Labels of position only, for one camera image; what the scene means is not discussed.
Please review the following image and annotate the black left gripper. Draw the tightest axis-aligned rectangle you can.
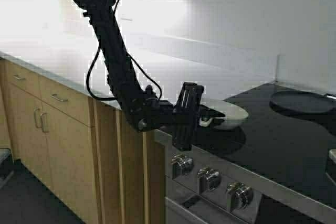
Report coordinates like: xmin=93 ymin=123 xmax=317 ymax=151
xmin=173 ymin=82 xmax=225 ymax=151

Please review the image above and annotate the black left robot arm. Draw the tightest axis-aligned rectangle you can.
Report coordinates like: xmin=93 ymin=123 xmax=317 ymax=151
xmin=73 ymin=0 xmax=225 ymax=151

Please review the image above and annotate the black flat griddle pan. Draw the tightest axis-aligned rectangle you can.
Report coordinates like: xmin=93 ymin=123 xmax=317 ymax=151
xmin=269 ymin=90 xmax=335 ymax=115

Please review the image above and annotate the chrome stove knob left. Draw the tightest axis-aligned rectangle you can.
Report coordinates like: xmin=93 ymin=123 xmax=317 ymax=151
xmin=171 ymin=153 xmax=194 ymax=179

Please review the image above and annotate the chrome stove knob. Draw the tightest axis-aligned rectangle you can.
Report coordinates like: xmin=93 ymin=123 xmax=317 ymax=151
xmin=171 ymin=153 xmax=194 ymax=179
xmin=225 ymin=182 xmax=254 ymax=212
xmin=197 ymin=167 xmax=222 ymax=195

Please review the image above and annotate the chrome stove knob middle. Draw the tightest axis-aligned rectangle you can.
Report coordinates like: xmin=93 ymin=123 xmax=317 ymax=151
xmin=197 ymin=167 xmax=222 ymax=195

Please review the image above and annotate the chrome stove knob right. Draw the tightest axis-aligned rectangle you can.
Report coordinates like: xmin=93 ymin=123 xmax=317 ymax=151
xmin=225 ymin=182 xmax=254 ymax=212

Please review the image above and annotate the black glass cooktop stove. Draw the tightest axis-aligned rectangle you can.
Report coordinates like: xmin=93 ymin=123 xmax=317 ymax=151
xmin=157 ymin=82 xmax=336 ymax=201

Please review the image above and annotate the wooden lower base cabinet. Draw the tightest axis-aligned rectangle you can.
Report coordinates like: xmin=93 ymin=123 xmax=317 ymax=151
xmin=1 ymin=59 xmax=165 ymax=223

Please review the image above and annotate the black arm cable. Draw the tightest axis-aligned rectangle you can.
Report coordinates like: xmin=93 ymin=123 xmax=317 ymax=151
xmin=86 ymin=0 xmax=162 ymax=101

